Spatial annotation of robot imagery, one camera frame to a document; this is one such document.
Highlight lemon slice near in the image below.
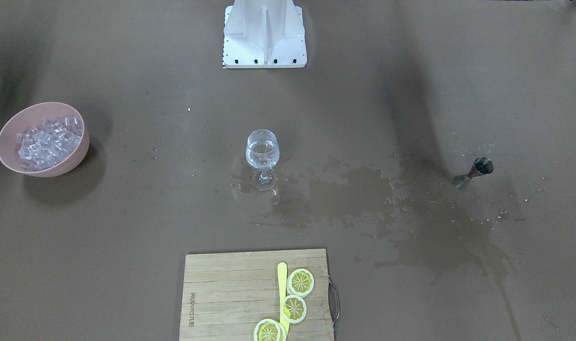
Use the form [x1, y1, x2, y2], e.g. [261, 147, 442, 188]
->
[252, 319, 285, 341]

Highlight lemon slice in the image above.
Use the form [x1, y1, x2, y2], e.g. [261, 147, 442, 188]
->
[286, 268, 315, 298]
[279, 294, 308, 324]
[252, 319, 285, 341]

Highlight steel double jigger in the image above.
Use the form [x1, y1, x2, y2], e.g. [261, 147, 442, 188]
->
[452, 157, 494, 190]

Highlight clear wine glass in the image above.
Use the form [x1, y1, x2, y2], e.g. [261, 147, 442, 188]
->
[245, 129, 280, 191]

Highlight clear ice cubes pile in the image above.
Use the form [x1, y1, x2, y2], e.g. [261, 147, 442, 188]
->
[15, 116, 85, 172]

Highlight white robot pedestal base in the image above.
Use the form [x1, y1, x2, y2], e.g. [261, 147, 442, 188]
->
[222, 0, 307, 69]

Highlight lemon slice far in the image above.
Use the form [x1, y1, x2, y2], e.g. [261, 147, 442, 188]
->
[286, 268, 315, 298]

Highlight bamboo cutting board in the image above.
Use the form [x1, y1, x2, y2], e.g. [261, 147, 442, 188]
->
[178, 249, 335, 341]

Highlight lemon slice middle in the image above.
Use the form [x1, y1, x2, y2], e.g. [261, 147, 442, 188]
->
[279, 294, 308, 324]

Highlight pink bowl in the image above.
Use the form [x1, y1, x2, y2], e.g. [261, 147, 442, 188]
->
[0, 102, 90, 178]

